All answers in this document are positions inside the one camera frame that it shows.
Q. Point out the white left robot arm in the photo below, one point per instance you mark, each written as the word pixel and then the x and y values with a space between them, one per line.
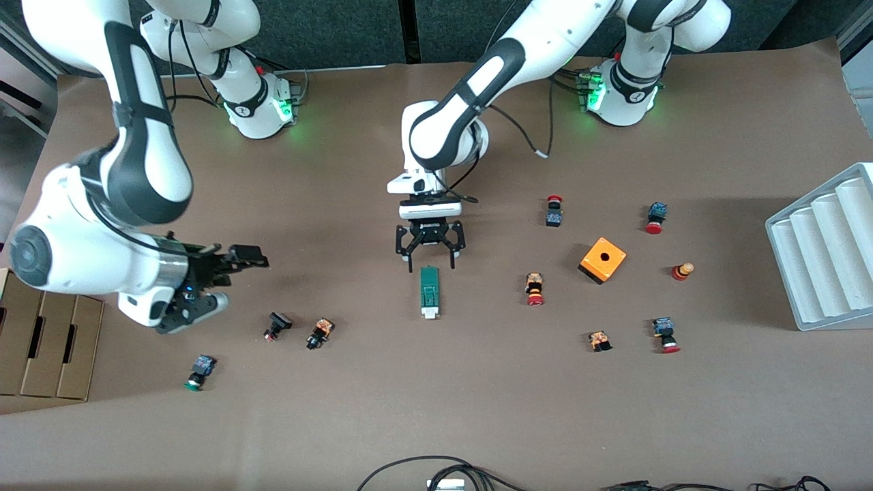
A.
pixel 491 75

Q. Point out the white power adapter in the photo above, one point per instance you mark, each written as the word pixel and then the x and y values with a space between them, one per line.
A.
pixel 445 485

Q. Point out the red yellow button head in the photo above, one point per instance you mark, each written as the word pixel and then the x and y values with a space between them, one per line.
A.
pixel 682 271

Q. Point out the orange button enclosure box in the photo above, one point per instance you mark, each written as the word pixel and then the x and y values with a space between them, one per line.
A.
pixel 597 262

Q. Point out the black selector switch orange block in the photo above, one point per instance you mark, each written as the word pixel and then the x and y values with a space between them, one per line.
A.
pixel 319 333

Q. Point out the orange contact block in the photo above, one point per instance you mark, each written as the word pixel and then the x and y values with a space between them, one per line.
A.
pixel 600 341

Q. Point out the green load switch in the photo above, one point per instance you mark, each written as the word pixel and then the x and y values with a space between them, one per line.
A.
pixel 430 286

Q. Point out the red emergency stop orange block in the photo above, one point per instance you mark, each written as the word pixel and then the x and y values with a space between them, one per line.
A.
pixel 535 290

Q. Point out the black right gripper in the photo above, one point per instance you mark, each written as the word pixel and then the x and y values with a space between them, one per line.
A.
pixel 204 271

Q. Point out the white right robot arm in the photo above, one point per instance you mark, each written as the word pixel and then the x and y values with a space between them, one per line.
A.
pixel 146 157

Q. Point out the red mushroom button blue block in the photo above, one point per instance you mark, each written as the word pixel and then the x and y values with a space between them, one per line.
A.
pixel 656 217
pixel 665 334
pixel 554 218

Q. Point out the green mushroom button blue block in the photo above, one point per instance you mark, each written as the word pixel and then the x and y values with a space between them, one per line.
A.
pixel 200 372

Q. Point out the grey cabinet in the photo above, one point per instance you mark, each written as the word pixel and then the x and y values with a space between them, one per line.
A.
pixel 861 75

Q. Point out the black square button red terminals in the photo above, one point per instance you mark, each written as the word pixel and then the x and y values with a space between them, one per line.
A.
pixel 278 324

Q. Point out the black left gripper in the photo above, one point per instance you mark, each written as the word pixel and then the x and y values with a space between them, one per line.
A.
pixel 430 232

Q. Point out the grey metal rack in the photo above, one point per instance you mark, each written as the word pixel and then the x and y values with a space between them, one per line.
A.
pixel 20 88

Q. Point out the white ribbed sorting tray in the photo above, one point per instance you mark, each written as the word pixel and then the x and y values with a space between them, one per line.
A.
pixel 822 252

